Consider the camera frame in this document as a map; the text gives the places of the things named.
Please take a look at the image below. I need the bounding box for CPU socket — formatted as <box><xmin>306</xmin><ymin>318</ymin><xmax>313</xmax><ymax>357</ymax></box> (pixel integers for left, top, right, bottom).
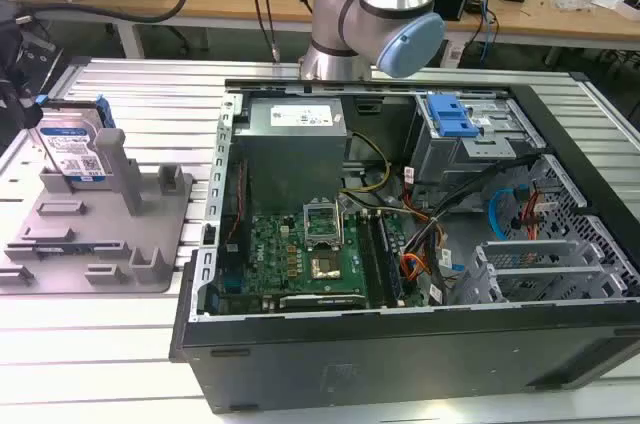
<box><xmin>308</xmin><ymin>252</ymin><xmax>343</xmax><ymax>281</ymax></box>

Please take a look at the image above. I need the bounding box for metal disk bay cage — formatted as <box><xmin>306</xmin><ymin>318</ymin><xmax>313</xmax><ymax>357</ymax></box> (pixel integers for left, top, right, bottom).
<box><xmin>412</xmin><ymin>93</ymin><xmax>547</xmax><ymax>186</ymax></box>

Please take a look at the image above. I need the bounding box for blue plastic bay latch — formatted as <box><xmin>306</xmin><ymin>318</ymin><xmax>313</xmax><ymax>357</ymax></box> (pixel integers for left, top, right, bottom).
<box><xmin>426</xmin><ymin>95</ymin><xmax>482</xmax><ymax>139</ymax></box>

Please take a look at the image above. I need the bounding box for grey plastic parts rack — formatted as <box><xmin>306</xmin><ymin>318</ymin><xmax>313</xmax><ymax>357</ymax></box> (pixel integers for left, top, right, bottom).
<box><xmin>0</xmin><ymin>127</ymin><xmax>195</xmax><ymax>296</ymax></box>

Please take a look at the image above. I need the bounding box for black open PC case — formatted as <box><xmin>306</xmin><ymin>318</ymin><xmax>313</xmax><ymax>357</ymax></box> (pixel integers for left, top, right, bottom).
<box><xmin>168</xmin><ymin>77</ymin><xmax>640</xmax><ymax>416</ymax></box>

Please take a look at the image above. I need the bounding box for green motherboard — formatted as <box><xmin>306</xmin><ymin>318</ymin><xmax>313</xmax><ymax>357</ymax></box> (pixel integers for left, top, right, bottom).
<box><xmin>219</xmin><ymin>208</ymin><xmax>404</xmax><ymax>311</ymax></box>

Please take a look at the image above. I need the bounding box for metal socket cover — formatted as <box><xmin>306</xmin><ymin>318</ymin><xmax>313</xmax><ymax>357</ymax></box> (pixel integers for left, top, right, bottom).
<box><xmin>303</xmin><ymin>201</ymin><xmax>342</xmax><ymax>251</ymax></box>

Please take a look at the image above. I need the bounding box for yellow and black wire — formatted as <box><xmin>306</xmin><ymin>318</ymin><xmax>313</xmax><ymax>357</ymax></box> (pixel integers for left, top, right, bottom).
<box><xmin>341</xmin><ymin>130</ymin><xmax>393</xmax><ymax>195</ymax></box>

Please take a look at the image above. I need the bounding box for silver expansion slot bracket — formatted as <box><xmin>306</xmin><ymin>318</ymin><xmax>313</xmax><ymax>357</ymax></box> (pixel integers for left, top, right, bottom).
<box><xmin>474</xmin><ymin>238</ymin><xmax>582</xmax><ymax>265</ymax></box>
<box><xmin>487</xmin><ymin>263</ymin><xmax>619</xmax><ymax>290</ymax></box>

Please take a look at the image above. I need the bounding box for multicoloured power wire bundle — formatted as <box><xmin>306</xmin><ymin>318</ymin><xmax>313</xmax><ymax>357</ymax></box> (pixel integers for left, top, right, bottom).
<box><xmin>397</xmin><ymin>203</ymin><xmax>454</xmax><ymax>290</ymax></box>

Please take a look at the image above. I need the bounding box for black RAM stick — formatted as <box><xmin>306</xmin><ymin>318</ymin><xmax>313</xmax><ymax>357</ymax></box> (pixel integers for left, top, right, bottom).
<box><xmin>375</xmin><ymin>213</ymin><xmax>405</xmax><ymax>308</ymax></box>

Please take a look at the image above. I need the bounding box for black expansion slot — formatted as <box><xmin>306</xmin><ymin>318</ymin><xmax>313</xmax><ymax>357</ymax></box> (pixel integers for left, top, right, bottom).
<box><xmin>277</xmin><ymin>292</ymin><xmax>369</xmax><ymax>311</ymax></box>

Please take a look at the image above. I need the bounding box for blue hanging cable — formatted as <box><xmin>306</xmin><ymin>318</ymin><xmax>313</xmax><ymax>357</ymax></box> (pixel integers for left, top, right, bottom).
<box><xmin>469</xmin><ymin>0</ymin><xmax>501</xmax><ymax>65</ymax></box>

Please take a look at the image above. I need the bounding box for blue data wire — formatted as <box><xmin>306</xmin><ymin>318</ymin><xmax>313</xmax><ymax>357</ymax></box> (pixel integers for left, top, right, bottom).
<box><xmin>488</xmin><ymin>185</ymin><xmax>529</xmax><ymax>246</ymax></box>

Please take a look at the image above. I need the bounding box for red data wire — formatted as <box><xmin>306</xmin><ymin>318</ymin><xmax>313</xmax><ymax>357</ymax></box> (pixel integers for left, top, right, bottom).
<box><xmin>518</xmin><ymin>182</ymin><xmax>548</xmax><ymax>241</ymax></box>

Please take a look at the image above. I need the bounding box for hard disk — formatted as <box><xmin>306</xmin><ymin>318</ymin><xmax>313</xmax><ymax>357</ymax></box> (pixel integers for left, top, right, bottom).
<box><xmin>35</xmin><ymin>96</ymin><xmax>119</xmax><ymax>181</ymax></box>

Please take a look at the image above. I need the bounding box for grey power supply unit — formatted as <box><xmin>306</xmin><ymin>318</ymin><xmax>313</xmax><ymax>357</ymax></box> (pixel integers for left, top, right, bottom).
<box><xmin>231</xmin><ymin>97</ymin><xmax>350</xmax><ymax>216</ymax></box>

